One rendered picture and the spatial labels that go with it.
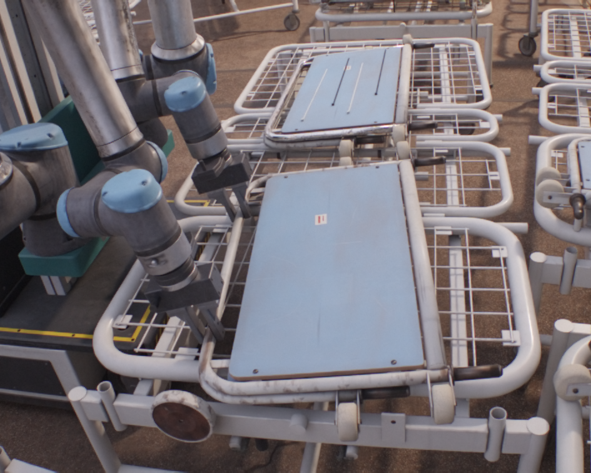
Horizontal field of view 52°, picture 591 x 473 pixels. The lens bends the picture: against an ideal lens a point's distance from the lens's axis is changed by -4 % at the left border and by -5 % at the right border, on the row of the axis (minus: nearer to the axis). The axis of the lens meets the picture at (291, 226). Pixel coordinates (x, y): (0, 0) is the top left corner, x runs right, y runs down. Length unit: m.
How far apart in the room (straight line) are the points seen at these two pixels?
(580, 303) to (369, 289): 1.03
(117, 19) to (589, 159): 1.19
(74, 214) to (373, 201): 0.69
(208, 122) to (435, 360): 0.70
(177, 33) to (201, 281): 0.83
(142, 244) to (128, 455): 0.84
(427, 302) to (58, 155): 0.83
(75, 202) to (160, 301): 0.23
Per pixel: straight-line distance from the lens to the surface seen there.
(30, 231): 1.50
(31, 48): 1.77
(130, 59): 1.50
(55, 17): 1.15
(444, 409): 0.99
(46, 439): 1.90
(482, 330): 1.96
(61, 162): 1.43
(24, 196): 1.37
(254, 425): 1.18
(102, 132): 1.17
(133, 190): 1.01
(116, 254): 1.90
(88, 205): 1.09
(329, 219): 1.42
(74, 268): 1.48
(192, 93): 1.36
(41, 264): 1.53
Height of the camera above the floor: 1.33
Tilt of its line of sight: 33 degrees down
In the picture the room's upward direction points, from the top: 8 degrees counter-clockwise
